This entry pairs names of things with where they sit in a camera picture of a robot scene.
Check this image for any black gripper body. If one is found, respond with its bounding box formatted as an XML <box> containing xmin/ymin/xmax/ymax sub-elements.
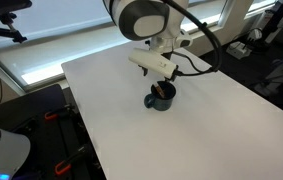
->
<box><xmin>162</xmin><ymin>49</ymin><xmax>175</xmax><ymax>62</ymax></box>

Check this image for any dark blue enamel mug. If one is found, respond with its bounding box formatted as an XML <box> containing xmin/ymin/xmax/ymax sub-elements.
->
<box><xmin>143</xmin><ymin>80</ymin><xmax>178</xmax><ymax>112</ymax></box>

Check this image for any black perforated side table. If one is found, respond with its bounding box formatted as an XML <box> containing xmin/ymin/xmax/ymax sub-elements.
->
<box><xmin>0</xmin><ymin>83</ymin><xmax>107</xmax><ymax>180</ymax></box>

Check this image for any white box on floor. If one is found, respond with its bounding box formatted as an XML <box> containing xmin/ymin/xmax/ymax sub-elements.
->
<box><xmin>226</xmin><ymin>40</ymin><xmax>253</xmax><ymax>61</ymax></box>

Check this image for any black camera tripod mount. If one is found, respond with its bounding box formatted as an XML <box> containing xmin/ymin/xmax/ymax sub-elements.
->
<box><xmin>0</xmin><ymin>0</ymin><xmax>33</xmax><ymax>44</ymax></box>

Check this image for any white device with blue light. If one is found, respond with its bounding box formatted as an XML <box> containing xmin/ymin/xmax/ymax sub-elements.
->
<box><xmin>0</xmin><ymin>119</ymin><xmax>32</xmax><ymax>180</ymax></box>

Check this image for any orange handled black clamp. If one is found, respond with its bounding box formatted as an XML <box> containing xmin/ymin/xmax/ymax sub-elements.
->
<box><xmin>44</xmin><ymin>104</ymin><xmax>77</xmax><ymax>122</ymax></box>
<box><xmin>54</xmin><ymin>143</ymin><xmax>90</xmax><ymax>176</ymax></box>

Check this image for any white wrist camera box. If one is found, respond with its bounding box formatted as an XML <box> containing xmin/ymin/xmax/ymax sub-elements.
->
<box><xmin>128</xmin><ymin>47</ymin><xmax>179</xmax><ymax>80</ymax></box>

